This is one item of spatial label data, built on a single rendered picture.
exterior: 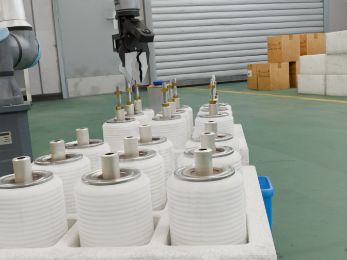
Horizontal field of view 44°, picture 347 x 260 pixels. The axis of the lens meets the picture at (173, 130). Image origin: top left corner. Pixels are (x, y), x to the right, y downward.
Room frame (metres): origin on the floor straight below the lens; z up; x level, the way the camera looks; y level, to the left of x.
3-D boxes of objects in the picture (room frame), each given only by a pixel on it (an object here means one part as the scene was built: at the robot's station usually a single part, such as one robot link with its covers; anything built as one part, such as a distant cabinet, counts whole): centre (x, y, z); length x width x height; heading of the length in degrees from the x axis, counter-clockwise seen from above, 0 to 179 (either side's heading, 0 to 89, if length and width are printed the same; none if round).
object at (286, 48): (5.04, -1.34, 0.45); 0.30 x 0.24 x 0.30; 20
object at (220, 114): (1.06, -0.10, 0.25); 0.08 x 0.08 x 0.01
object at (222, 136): (0.75, -0.07, 0.25); 0.08 x 0.08 x 0.01
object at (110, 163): (0.53, 0.08, 0.26); 0.02 x 0.02 x 0.03
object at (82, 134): (0.78, 0.17, 0.26); 0.02 x 0.02 x 0.03
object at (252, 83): (5.31, -1.14, 0.15); 0.30 x 0.24 x 0.30; 107
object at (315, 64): (4.07, -1.51, 0.27); 0.39 x 0.39 x 0.18; 21
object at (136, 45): (1.34, 0.11, 0.49); 0.09 x 0.08 x 0.12; 33
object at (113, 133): (1.09, 0.13, 0.16); 0.10 x 0.10 x 0.18
